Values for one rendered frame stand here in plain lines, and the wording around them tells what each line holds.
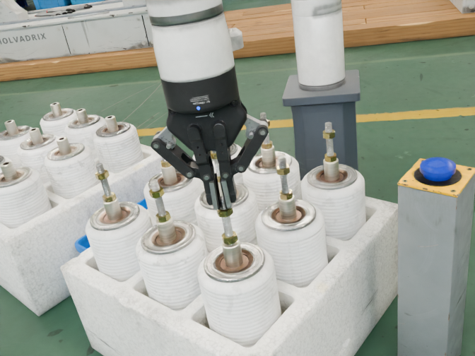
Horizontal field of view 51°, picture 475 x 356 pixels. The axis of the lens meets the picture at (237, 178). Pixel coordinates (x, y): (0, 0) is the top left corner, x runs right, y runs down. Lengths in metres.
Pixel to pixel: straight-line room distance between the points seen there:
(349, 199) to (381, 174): 0.56
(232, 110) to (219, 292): 0.21
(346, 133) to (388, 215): 0.25
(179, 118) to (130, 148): 0.59
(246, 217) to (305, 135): 0.32
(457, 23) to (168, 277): 2.00
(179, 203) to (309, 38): 0.39
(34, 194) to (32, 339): 0.26
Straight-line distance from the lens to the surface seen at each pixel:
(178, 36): 0.47
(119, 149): 1.09
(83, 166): 1.04
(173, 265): 0.66
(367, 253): 0.76
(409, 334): 0.77
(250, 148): 0.52
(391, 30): 2.42
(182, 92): 0.48
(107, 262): 0.77
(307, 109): 0.98
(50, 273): 1.04
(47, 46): 2.94
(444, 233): 0.64
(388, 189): 1.23
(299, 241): 0.66
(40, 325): 1.05
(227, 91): 0.49
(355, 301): 0.77
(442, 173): 0.62
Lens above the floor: 0.63
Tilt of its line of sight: 28 degrees down
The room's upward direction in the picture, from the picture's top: 10 degrees counter-clockwise
